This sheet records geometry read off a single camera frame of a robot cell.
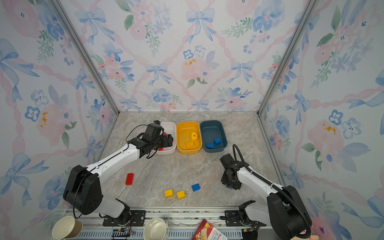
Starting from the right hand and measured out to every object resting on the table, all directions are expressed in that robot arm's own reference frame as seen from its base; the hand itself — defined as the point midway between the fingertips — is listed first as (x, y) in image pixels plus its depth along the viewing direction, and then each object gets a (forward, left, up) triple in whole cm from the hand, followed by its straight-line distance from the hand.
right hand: (227, 182), depth 86 cm
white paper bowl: (-23, +37, +1) cm, 43 cm away
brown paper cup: (-23, +79, +2) cm, 83 cm away
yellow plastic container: (+28, +23, +1) cm, 36 cm away
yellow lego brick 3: (-8, +26, +2) cm, 27 cm away
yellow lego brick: (+24, +22, +2) cm, 33 cm away
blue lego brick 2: (+23, +9, +3) cm, 24 cm away
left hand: (+19, +34, +16) cm, 43 cm away
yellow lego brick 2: (-7, +33, +2) cm, 33 cm away
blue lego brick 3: (-3, +18, +1) cm, 18 cm away
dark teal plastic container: (+38, +8, 0) cm, 38 cm away
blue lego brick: (+27, +4, +3) cm, 27 cm away
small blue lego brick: (-3, 0, +2) cm, 4 cm away
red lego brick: (0, +56, +3) cm, 56 cm away
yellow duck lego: (+31, +20, +4) cm, 36 cm away
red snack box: (-24, +13, +5) cm, 28 cm away
